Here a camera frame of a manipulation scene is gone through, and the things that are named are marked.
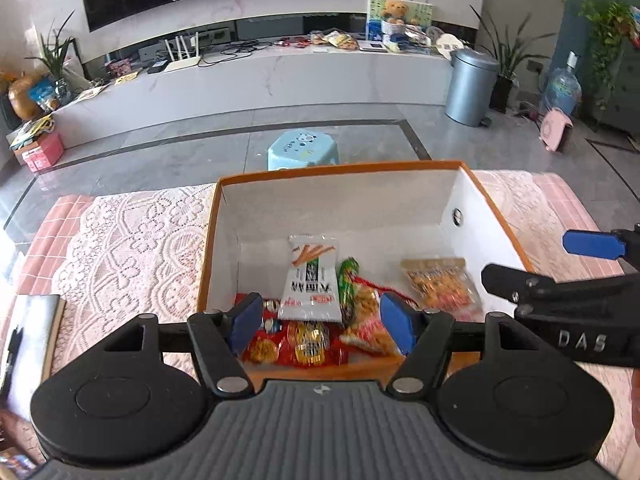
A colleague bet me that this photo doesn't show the pink storage box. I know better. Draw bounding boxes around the pink storage box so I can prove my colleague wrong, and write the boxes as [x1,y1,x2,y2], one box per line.
[22,132,66,173]

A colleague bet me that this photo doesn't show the light blue plastic stool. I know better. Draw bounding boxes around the light blue plastic stool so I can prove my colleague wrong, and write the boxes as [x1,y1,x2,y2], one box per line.
[266,129,340,172]

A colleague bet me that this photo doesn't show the black pen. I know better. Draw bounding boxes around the black pen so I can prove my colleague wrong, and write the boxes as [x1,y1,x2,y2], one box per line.
[0,325,25,401]

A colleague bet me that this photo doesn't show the grey blue cabinet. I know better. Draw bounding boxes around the grey blue cabinet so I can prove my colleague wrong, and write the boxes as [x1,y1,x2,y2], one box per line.
[590,35,640,136]

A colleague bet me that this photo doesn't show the orange cardboard box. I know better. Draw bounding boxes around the orange cardboard box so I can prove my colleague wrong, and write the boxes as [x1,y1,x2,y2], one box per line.
[196,160,538,395]

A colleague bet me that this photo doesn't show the grey pedal trash can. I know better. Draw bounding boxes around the grey pedal trash can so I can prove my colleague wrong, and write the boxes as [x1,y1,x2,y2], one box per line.
[445,49,501,128]

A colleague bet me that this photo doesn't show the pink checked table cover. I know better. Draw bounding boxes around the pink checked table cover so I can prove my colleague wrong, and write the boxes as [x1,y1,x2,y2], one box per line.
[22,170,613,311]

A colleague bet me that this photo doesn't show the red yellow stick snack packet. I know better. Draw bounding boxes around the red yellow stick snack packet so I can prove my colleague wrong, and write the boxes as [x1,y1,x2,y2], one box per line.
[340,287,403,357]

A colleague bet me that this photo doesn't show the trailing green vine plant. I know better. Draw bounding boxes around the trailing green vine plant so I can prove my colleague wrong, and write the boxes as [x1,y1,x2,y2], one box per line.
[577,0,640,111]

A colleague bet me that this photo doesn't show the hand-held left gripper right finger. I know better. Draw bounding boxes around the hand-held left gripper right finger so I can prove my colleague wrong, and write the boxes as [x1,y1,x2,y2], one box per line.
[379,292,540,401]

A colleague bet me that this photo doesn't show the pile of snack bags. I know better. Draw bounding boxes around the pile of snack bags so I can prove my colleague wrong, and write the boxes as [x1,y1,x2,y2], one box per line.
[310,30,361,52]

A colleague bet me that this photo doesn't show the orange gourd ornament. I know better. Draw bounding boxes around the orange gourd ornament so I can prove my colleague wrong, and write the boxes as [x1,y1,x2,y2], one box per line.
[7,75,46,121]

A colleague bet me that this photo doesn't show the long-leaf plant in black pot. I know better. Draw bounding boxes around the long-leaf plant in black pot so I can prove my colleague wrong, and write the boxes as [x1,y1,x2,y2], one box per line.
[470,4,556,113]

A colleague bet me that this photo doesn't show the white marble tv console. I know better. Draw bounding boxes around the white marble tv console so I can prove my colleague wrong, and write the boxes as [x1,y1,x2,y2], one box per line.
[50,7,453,151]

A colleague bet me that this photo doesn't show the round white hand fan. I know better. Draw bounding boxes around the round white hand fan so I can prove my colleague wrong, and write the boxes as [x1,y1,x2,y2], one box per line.
[435,32,463,58]

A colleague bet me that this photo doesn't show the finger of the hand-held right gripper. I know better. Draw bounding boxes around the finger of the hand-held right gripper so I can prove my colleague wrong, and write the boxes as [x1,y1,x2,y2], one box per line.
[561,222,640,263]
[481,262,640,318]

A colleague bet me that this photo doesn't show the black cables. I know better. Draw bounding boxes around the black cables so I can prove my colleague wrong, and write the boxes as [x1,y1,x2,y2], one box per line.
[200,40,271,66]

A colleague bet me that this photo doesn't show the stack of papers and bags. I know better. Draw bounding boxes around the stack of papers and bags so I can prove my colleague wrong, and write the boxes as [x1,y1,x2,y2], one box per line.
[10,116,55,150]

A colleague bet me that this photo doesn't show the white lace tablecloth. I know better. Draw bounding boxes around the white lace tablecloth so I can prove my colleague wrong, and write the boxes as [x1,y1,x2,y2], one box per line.
[50,170,640,461]

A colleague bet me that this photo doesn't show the green sausage packet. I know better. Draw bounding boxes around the green sausage packet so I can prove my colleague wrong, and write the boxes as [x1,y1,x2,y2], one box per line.
[337,257,368,318]

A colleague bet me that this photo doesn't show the green picture board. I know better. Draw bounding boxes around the green picture board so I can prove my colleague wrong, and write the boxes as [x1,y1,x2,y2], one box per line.
[366,0,433,28]

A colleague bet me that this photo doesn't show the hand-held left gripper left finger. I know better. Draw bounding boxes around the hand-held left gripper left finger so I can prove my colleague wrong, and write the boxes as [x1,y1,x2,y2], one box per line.
[102,291,264,400]

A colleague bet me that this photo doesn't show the green plant in glass vase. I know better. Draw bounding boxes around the green plant in glass vase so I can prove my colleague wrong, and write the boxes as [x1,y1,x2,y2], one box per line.
[27,10,76,106]

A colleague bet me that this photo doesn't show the pink space heater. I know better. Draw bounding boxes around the pink space heater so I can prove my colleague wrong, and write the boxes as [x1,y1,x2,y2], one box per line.
[540,110,575,153]

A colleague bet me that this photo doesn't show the blue water jug with pump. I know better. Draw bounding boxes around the blue water jug with pump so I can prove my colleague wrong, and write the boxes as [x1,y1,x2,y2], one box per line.
[542,51,583,116]

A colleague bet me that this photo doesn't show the clear peanut packet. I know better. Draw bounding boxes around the clear peanut packet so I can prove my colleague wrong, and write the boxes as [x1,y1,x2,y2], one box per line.
[400,257,483,321]

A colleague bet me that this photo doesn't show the dark hardcover notebook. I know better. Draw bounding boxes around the dark hardcover notebook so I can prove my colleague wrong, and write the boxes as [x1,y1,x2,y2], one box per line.
[0,294,66,423]

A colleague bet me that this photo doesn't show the white wifi router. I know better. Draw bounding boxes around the white wifi router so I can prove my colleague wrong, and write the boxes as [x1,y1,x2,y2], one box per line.
[162,32,202,73]

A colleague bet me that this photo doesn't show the white breadstick packet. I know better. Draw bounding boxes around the white breadstick packet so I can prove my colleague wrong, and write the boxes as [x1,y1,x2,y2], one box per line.
[277,234,343,323]

